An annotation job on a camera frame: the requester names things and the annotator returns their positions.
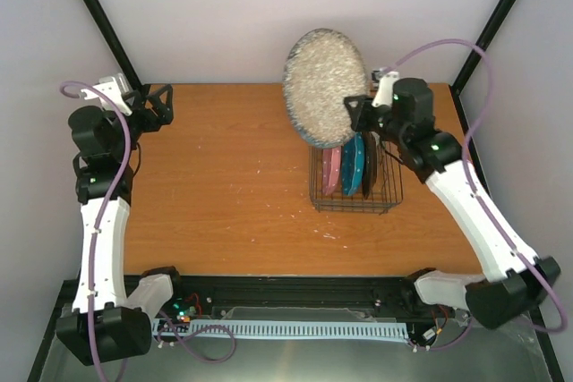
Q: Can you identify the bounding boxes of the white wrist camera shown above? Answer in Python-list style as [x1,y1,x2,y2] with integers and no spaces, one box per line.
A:
[372,69,400,107]
[80,72,133,116]

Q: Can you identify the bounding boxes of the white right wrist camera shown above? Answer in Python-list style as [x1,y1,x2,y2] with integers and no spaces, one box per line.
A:
[372,69,400,107]

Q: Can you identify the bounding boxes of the black frame post right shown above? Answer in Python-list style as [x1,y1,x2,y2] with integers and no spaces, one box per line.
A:
[450,0,546,92]

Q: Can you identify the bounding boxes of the light blue slotted cable duct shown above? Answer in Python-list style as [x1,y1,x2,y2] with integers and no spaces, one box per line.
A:
[175,319,409,343]

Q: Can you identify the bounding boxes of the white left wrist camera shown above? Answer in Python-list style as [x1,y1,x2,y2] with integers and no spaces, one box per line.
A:
[80,72,133,116]

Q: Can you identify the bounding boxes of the black frame post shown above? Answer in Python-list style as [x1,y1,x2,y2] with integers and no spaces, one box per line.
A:
[82,0,142,89]
[450,0,546,92]

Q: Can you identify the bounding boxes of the left electronics board with wires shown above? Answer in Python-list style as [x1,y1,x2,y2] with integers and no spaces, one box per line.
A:
[172,293,202,323]

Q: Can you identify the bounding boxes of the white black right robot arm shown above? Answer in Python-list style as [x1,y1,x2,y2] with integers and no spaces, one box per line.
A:
[124,84,537,306]

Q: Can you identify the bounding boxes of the black frame post left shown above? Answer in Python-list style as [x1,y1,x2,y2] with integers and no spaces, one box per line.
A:
[82,0,142,89]

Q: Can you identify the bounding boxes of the teal blue plate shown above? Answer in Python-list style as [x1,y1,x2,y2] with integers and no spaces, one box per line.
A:
[340,133,365,197]

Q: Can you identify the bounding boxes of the pink polka dot plate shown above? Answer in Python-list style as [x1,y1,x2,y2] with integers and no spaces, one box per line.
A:
[322,147,341,196]

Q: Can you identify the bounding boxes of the speckled large stoneware plate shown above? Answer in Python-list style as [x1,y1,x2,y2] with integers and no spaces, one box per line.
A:
[282,28,370,149]

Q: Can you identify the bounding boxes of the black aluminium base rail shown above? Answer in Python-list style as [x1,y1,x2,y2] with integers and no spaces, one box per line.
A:
[57,275,536,325]

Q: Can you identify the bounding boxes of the right connector with wires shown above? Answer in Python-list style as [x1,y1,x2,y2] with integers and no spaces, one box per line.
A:
[421,304,454,347]

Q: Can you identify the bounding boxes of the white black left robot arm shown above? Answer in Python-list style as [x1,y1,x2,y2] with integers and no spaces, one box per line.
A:
[56,83,186,366]

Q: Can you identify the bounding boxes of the black rimmed cream plate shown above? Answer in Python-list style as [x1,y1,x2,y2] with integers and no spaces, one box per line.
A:
[362,132,378,199]

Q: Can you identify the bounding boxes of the dark wire dish rack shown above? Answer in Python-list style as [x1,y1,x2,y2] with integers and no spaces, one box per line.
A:
[309,134,403,214]

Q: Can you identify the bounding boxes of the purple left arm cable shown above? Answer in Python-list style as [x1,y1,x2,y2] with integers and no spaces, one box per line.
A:
[60,81,237,382]

